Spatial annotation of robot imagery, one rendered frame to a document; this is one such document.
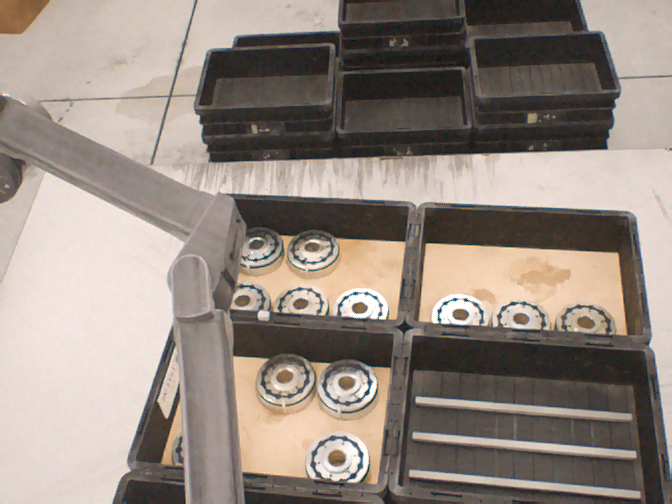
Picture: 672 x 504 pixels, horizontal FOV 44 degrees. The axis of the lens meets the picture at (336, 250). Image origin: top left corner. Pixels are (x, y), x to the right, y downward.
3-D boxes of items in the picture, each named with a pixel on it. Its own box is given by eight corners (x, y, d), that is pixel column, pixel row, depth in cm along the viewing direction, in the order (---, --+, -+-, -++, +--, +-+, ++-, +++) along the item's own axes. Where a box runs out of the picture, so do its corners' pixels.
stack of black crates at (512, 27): (461, 130, 291) (464, 48, 266) (456, 78, 311) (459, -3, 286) (577, 126, 288) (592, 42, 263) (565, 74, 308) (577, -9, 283)
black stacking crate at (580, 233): (406, 366, 148) (405, 328, 140) (419, 244, 168) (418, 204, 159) (638, 383, 142) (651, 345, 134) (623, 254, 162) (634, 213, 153)
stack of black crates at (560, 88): (469, 211, 265) (475, 98, 232) (462, 149, 285) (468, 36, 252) (597, 207, 262) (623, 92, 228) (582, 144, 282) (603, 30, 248)
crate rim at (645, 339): (404, 335, 141) (404, 327, 139) (418, 209, 161) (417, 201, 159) (650, 352, 135) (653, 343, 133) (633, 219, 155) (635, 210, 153)
